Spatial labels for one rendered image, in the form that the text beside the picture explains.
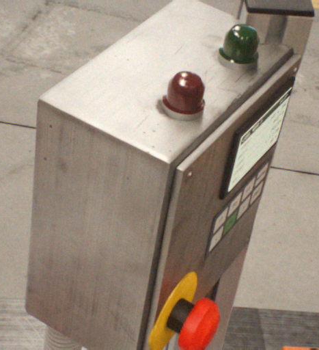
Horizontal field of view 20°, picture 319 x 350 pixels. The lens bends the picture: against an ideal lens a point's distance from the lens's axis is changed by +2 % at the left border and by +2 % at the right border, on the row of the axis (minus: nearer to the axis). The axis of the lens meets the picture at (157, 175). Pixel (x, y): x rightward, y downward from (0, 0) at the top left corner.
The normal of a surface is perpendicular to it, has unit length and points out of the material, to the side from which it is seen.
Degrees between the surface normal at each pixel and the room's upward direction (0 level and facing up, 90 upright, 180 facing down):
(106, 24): 0
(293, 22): 90
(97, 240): 90
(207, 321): 51
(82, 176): 90
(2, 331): 0
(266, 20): 90
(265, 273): 0
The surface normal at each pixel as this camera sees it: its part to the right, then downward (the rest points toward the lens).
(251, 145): 0.84, 0.43
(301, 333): 0.13, -0.76
